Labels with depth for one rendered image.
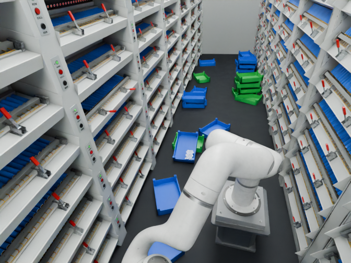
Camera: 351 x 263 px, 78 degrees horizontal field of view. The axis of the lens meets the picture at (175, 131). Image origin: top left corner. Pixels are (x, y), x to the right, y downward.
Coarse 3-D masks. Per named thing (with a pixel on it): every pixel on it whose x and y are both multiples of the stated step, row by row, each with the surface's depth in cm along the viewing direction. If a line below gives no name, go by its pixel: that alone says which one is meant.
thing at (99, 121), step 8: (120, 72) 146; (128, 72) 144; (136, 80) 147; (128, 88) 137; (88, 96) 121; (120, 96) 129; (128, 96) 137; (112, 104) 120; (120, 104) 127; (96, 120) 107; (104, 120) 111; (96, 128) 104
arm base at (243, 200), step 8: (232, 192) 125; (240, 192) 116; (248, 192) 114; (232, 200) 125; (240, 200) 120; (248, 200) 118; (256, 200) 125; (232, 208) 122; (240, 208) 122; (248, 208) 122
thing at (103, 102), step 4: (124, 80) 139; (120, 84) 134; (116, 88) 130; (112, 92) 125; (116, 92) 129; (108, 96) 122; (104, 100) 118; (108, 100) 121; (100, 104) 114; (96, 108) 111; (92, 112) 108; (88, 116) 105; (88, 120) 105
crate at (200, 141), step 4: (176, 136) 231; (200, 136) 226; (176, 140) 231; (200, 140) 229; (172, 144) 215; (200, 144) 224; (172, 148) 219; (196, 148) 211; (200, 148) 210; (200, 152) 214
